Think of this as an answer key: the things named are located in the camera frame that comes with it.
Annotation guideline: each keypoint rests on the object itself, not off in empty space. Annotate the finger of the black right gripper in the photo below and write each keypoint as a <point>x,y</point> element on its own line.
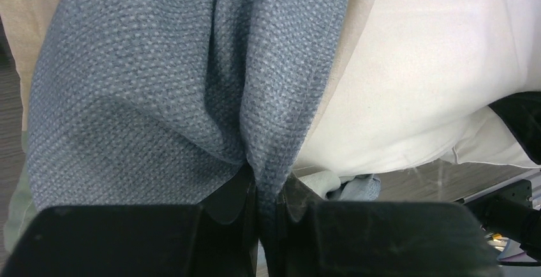
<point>520,113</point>

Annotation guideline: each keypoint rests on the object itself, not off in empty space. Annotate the blue beige patchwork pillowcase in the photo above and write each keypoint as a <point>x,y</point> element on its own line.
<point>163,101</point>

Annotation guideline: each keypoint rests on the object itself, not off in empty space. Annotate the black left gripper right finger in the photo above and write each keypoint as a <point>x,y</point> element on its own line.
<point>318,237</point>

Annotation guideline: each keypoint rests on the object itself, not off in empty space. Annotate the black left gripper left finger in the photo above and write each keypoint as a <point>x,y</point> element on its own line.
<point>215,237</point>

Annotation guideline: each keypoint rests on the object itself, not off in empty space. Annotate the white pillow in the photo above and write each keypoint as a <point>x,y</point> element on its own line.
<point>412,82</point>

